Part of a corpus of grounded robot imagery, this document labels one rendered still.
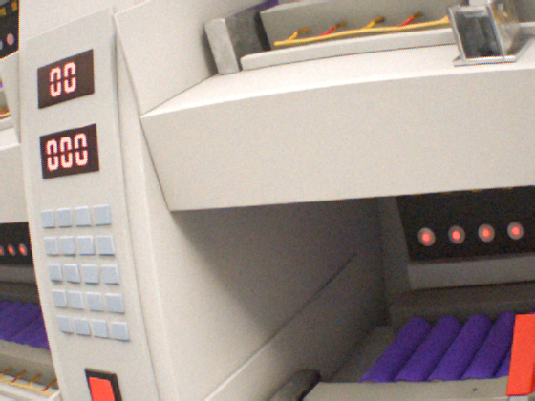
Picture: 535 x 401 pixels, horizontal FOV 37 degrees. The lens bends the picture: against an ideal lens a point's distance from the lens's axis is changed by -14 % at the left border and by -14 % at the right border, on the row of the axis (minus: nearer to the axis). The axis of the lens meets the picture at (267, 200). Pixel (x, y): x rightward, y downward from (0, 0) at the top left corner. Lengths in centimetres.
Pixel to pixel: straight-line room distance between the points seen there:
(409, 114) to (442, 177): 3
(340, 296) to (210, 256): 11
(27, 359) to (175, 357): 22
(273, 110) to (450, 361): 17
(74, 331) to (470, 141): 22
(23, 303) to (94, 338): 32
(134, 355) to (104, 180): 8
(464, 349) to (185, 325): 14
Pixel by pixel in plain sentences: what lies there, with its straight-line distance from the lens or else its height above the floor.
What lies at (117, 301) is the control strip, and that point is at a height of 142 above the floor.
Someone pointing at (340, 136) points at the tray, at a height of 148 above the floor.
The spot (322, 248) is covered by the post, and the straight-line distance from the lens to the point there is 49.
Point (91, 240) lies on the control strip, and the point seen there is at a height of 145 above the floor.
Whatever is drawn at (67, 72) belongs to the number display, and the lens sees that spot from 41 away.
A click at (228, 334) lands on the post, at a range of 42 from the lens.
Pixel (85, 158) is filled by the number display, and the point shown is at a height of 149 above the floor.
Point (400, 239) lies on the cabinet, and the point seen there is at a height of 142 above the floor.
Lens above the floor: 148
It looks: 3 degrees down
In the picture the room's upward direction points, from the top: 6 degrees counter-clockwise
